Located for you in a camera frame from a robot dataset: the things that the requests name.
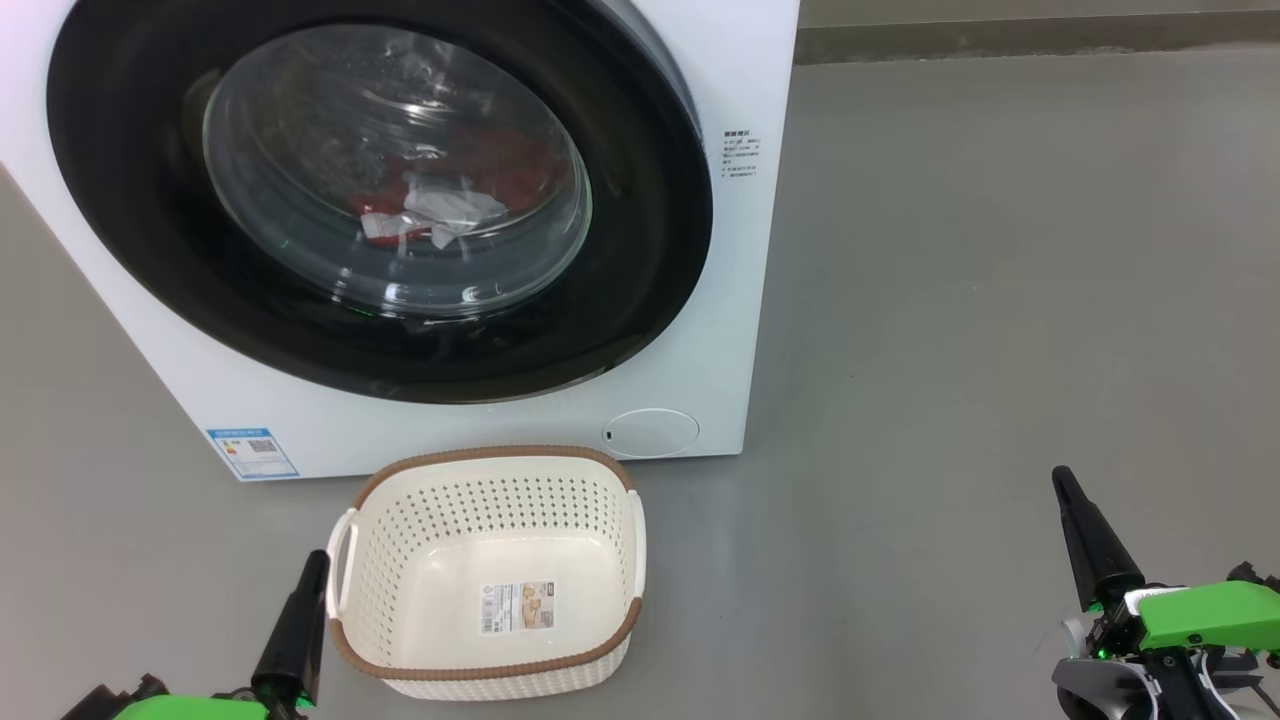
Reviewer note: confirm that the printed black text notice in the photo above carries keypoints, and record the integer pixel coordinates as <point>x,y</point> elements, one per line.
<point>741,153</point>

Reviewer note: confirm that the black round glass washer door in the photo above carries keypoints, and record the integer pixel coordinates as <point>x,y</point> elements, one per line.
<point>130,200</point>

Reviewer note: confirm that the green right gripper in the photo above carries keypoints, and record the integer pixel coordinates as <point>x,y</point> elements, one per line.
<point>1200,615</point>

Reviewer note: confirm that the printed product label sticker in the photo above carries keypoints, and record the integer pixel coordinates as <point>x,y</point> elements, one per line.
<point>518,608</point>

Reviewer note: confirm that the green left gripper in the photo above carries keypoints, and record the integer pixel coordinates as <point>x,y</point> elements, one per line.
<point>190,710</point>

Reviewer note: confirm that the white perforated basket brown rim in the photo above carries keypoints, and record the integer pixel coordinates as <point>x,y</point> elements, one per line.
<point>500,560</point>

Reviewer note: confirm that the white front-load washing machine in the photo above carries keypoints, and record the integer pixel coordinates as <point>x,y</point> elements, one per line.
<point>500,430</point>

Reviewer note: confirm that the blue energy label sticker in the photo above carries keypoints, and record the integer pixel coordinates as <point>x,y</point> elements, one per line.
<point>252,453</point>

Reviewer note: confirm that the round white filter cover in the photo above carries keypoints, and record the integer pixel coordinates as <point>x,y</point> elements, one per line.
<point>652,433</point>

